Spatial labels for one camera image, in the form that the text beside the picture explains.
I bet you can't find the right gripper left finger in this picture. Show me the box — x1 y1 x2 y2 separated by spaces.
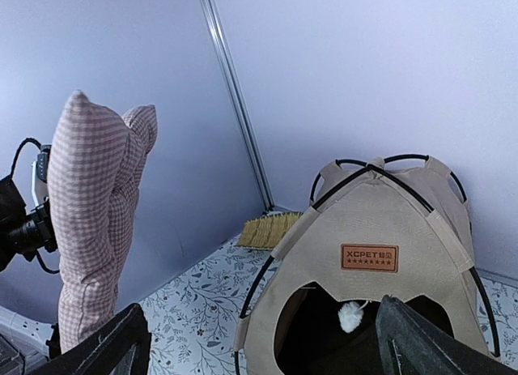
33 303 151 375

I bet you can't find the white pompom toy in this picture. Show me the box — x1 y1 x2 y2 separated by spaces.
338 301 363 333

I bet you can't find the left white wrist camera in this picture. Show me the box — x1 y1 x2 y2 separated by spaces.
32 144 51 206

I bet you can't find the woven scratcher tray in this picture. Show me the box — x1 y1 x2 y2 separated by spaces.
237 212 303 250

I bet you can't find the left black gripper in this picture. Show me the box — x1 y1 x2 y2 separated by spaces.
6 200 57 256

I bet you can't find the black tent pole one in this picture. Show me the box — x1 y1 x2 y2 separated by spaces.
234 164 434 374

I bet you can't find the left aluminium frame post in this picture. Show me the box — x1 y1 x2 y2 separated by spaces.
200 0 275 211

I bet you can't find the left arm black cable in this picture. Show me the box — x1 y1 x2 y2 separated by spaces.
7 138 62 275

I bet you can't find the pink checkered cushion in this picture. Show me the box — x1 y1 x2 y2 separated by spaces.
48 91 158 353

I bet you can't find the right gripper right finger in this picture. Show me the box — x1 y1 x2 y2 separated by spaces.
376 296 517 375

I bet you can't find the beige fabric pet tent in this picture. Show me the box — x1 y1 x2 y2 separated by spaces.
234 156 500 374

